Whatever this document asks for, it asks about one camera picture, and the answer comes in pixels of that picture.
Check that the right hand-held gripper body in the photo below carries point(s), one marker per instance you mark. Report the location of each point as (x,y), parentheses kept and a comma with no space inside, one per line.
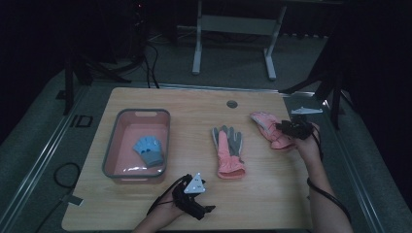
(301,129)

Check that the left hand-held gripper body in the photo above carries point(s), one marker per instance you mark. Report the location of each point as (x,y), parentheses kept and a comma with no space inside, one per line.
(194,187)

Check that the pink padded glove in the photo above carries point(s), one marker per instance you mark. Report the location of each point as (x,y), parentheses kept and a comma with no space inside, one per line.
(267,127)

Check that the pink glove with grey palm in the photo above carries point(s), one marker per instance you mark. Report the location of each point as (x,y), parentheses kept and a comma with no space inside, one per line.
(228,158)

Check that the blue knit glove with dots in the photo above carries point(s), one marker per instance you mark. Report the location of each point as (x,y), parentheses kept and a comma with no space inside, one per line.
(147,147)

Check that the pink basin with grey rim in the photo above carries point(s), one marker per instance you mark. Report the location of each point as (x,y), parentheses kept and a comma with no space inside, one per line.
(129,136)

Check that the person's right hand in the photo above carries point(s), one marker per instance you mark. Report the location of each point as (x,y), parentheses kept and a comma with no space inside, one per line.
(309,149)

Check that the person's left hand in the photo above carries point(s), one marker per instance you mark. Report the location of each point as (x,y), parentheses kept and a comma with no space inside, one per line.
(163,210)

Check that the black tripod stand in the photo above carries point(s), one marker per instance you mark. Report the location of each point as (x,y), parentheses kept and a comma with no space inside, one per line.
(69,84)
(335,97)

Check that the grey round table grommet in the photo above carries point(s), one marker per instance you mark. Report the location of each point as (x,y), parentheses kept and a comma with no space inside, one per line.
(232,104)

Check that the grey tape piece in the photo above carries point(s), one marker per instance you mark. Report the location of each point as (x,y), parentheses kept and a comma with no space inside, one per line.
(75,200)

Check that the white desk frame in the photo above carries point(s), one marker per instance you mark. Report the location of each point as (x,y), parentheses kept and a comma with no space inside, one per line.
(238,25)

